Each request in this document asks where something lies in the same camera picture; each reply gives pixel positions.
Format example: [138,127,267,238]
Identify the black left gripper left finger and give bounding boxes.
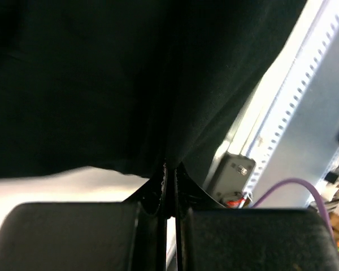
[0,165,167,270]

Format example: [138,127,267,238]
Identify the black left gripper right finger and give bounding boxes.
[174,165,339,270]

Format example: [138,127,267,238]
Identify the black t-shirt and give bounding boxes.
[0,1,305,183]

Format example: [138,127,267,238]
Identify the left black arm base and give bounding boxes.
[204,153,256,208]

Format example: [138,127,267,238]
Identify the aluminium mounting rail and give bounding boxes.
[203,70,289,189]

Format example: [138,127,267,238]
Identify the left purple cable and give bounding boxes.
[253,177,336,241]

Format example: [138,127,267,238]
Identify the slotted white cable duct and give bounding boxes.
[248,0,339,187]

